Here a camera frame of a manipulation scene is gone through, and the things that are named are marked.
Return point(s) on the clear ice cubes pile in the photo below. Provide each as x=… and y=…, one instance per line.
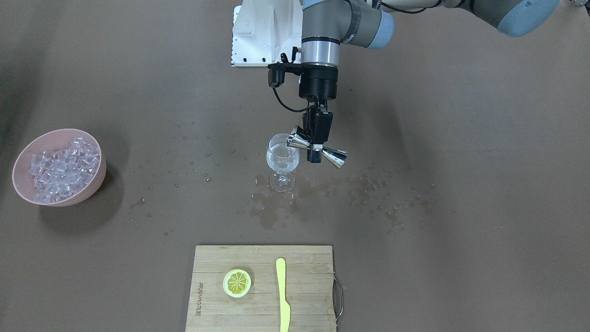
x=60, y=174

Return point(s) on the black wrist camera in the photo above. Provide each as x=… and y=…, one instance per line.
x=286, y=64

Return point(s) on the steel double jigger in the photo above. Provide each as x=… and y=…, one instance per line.
x=315, y=151

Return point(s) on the bamboo cutting board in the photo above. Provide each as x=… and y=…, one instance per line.
x=309, y=291

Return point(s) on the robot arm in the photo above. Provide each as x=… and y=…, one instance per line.
x=329, y=24

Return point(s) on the pink bowl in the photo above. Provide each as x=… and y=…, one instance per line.
x=54, y=140

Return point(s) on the clear wine glass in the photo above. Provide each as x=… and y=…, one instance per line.
x=283, y=160

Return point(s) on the yellow lemon slice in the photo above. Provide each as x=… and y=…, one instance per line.
x=236, y=283

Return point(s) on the yellow plastic knife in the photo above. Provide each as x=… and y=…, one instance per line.
x=284, y=307

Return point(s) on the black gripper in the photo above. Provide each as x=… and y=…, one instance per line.
x=318, y=83

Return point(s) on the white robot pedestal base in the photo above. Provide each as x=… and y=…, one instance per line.
x=263, y=30

